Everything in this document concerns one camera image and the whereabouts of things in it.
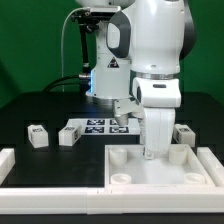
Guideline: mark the white U-shaped obstacle fence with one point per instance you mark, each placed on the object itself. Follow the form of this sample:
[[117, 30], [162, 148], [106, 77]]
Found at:
[[122, 198]]

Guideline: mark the black camera on stand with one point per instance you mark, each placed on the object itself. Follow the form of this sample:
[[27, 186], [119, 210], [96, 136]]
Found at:
[[88, 19]]

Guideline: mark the white sheet with fiducial tags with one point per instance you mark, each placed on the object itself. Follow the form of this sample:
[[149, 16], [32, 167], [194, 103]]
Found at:
[[105, 126]]

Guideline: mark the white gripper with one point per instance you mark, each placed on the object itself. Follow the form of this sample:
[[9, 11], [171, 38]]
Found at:
[[154, 104]]

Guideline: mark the white square tabletop with sockets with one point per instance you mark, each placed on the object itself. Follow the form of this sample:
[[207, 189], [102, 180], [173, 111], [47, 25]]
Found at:
[[125, 164]]

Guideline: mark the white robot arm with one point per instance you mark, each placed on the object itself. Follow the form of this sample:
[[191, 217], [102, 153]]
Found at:
[[140, 44]]

